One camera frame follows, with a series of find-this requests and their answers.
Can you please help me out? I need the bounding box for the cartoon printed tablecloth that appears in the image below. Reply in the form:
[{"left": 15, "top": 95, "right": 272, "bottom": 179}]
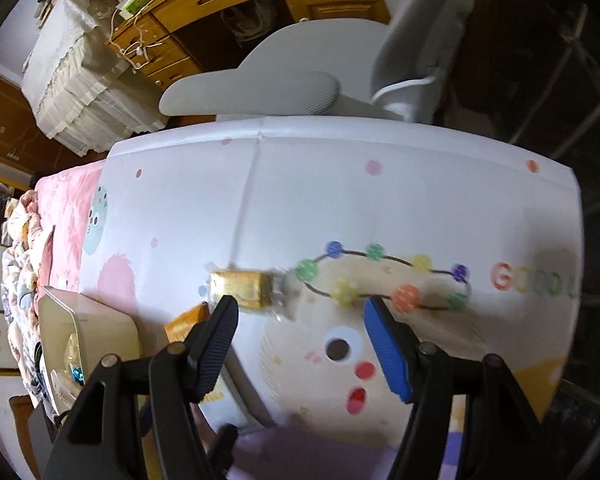
[{"left": 76, "top": 115, "right": 586, "bottom": 480}]

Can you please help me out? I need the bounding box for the patterned crumpled blanket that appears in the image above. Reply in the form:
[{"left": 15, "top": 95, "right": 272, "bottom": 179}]
[{"left": 1, "top": 190, "right": 54, "bottom": 404}]

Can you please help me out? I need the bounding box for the white lace covered piano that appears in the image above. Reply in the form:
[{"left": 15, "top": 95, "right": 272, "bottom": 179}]
[{"left": 21, "top": 0, "right": 166, "bottom": 156}]

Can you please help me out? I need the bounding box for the gold snack bar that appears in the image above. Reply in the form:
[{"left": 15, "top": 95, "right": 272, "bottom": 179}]
[{"left": 208, "top": 269, "right": 287, "bottom": 318}]

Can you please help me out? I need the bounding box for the brown wooden door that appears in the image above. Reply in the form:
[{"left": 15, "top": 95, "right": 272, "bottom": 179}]
[{"left": 0, "top": 76, "right": 106, "bottom": 176}]

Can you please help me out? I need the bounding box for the white plastic organizer tray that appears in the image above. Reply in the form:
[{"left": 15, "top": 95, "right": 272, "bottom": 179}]
[{"left": 38, "top": 287, "right": 140, "bottom": 415}]

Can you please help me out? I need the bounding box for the blue white snack packet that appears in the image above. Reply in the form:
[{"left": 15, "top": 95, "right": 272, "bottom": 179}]
[{"left": 70, "top": 364, "right": 84, "bottom": 386}]

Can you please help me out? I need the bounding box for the wooden desk with drawers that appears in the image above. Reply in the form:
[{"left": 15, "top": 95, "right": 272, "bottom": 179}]
[{"left": 106, "top": 0, "right": 389, "bottom": 90}]

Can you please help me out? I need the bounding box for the green tissue box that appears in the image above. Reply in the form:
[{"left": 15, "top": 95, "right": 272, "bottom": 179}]
[{"left": 118, "top": 0, "right": 151, "bottom": 20}]

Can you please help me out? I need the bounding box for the grey office chair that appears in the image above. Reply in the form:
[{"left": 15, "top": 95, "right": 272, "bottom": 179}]
[{"left": 159, "top": 0, "right": 474, "bottom": 124}]

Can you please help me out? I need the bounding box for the pink quilt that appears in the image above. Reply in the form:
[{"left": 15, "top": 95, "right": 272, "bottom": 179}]
[{"left": 35, "top": 160, "right": 104, "bottom": 292}]

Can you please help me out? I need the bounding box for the white charging cable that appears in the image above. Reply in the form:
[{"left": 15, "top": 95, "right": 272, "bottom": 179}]
[{"left": 108, "top": 6, "right": 174, "bottom": 68}]

